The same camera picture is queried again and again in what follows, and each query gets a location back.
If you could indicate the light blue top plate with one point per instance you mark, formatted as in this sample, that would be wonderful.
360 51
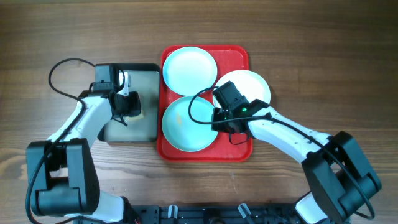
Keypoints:
188 70

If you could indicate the red plastic tray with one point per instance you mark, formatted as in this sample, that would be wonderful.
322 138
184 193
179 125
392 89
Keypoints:
225 148

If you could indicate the light green bottom plate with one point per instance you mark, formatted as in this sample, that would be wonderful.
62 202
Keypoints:
185 124

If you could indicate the black water basin tray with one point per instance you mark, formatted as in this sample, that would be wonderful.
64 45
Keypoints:
143 78

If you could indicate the white plate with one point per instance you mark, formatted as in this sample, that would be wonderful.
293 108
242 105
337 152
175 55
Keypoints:
249 84

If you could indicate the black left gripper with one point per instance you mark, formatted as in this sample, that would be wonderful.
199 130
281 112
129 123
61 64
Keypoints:
130 104

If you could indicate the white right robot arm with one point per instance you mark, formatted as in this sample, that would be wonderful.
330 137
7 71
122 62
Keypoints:
341 178

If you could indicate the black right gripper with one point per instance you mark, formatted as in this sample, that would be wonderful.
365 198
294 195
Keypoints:
218 121

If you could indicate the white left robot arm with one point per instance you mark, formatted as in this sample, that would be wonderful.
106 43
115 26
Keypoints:
62 177

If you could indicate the green yellow sponge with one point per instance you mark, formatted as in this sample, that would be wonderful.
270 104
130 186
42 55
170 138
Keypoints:
133 118

